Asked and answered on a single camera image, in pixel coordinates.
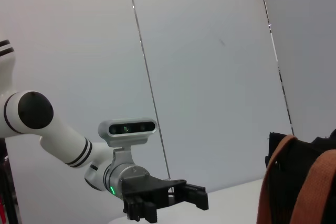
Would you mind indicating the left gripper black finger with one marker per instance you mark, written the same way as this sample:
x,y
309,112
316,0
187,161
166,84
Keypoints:
x,y
141,211
195,196

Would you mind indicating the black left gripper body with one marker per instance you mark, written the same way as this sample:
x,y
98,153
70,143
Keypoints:
x,y
147,184

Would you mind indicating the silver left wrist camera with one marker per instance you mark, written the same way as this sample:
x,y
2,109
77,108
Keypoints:
x,y
126,129

